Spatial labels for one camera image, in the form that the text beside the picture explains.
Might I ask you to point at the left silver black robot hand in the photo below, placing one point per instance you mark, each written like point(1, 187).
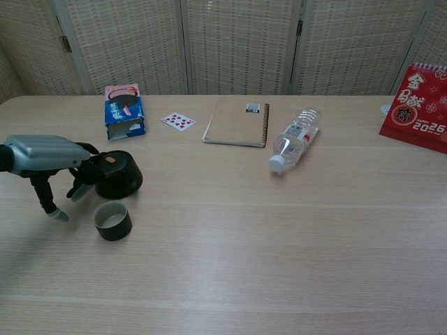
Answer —
point(45, 153)

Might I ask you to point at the dark green cup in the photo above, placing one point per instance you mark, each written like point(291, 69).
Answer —
point(117, 230)

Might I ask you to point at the clear plastic water bottle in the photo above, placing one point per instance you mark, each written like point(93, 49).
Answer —
point(295, 141)

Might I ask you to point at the blue pink cookie box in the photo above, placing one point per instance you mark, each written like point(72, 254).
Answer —
point(122, 111)

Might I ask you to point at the hearts playing card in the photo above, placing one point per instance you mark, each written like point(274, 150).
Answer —
point(178, 121)

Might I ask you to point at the kraft spiral notebook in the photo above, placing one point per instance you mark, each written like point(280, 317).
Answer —
point(235, 124)

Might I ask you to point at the woven bamboo folding screen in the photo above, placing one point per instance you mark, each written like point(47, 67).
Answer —
point(237, 45)

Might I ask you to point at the small white round object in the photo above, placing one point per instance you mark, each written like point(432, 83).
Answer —
point(386, 109)

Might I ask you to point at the red 2026 desk calendar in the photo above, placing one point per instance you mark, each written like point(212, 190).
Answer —
point(419, 108)

